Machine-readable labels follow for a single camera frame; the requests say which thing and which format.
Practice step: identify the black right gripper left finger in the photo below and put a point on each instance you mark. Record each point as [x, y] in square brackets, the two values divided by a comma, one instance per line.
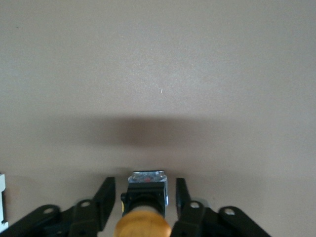
[86, 217]

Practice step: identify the yellow push button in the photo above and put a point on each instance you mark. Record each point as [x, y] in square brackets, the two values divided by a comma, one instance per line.
[144, 222]

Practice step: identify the white circuit breaker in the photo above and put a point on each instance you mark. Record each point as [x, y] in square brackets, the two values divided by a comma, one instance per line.
[3, 197]

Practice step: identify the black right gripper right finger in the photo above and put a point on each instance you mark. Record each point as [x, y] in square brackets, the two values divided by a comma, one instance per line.
[195, 219]

